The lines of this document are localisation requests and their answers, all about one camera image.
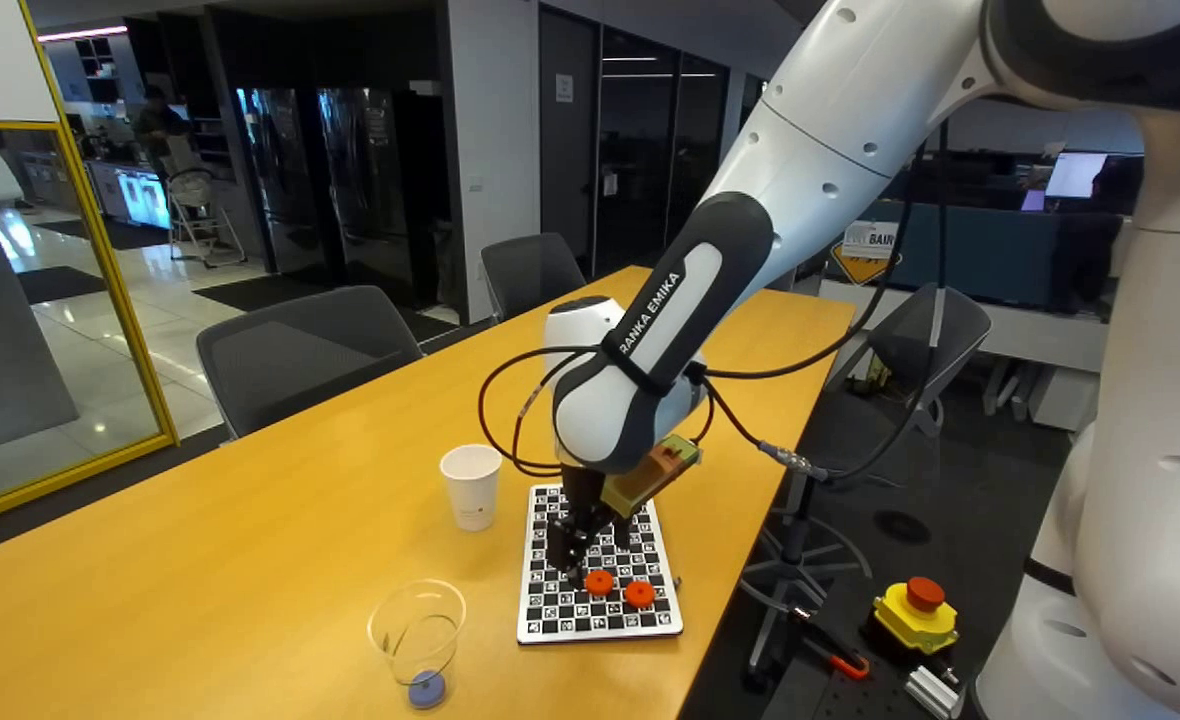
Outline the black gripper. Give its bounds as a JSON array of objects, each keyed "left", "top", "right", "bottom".
[{"left": 546, "top": 470, "right": 630, "bottom": 575}]

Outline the orange disc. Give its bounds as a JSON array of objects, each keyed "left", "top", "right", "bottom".
[
  {"left": 624, "top": 579, "right": 657, "bottom": 614},
  {"left": 582, "top": 570, "right": 615, "bottom": 598}
]

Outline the blue disc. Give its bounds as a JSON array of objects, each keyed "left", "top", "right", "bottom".
[{"left": 408, "top": 672, "right": 448, "bottom": 708}]

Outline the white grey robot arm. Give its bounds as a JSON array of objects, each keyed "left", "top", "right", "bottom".
[{"left": 550, "top": 0, "right": 1180, "bottom": 720}]

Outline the white paper cup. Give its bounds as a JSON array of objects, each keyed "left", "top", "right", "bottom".
[{"left": 441, "top": 445, "right": 503, "bottom": 533}]

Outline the checkered marker calibration board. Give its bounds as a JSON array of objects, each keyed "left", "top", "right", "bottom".
[{"left": 516, "top": 486, "right": 682, "bottom": 649}]

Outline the grey chair right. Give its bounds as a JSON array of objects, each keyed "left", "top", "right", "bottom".
[{"left": 478, "top": 232, "right": 582, "bottom": 315}]

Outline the grey chair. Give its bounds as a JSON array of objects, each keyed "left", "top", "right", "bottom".
[
  {"left": 196, "top": 286, "right": 422, "bottom": 437},
  {"left": 478, "top": 232, "right": 582, "bottom": 315}
]

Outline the right orange black clamp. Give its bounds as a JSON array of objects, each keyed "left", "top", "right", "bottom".
[{"left": 793, "top": 608, "right": 871, "bottom": 684}]

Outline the yellow emergency stop button box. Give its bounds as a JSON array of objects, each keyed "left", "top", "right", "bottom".
[{"left": 871, "top": 575, "right": 960, "bottom": 655}]

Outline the grey chair middle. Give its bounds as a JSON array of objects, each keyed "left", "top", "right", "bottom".
[{"left": 196, "top": 286, "right": 422, "bottom": 437}]

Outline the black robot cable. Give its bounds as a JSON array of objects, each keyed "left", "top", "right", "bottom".
[{"left": 472, "top": 123, "right": 953, "bottom": 488}]

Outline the aluminium extrusion rail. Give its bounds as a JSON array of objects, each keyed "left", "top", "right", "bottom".
[{"left": 904, "top": 670, "right": 964, "bottom": 720}]

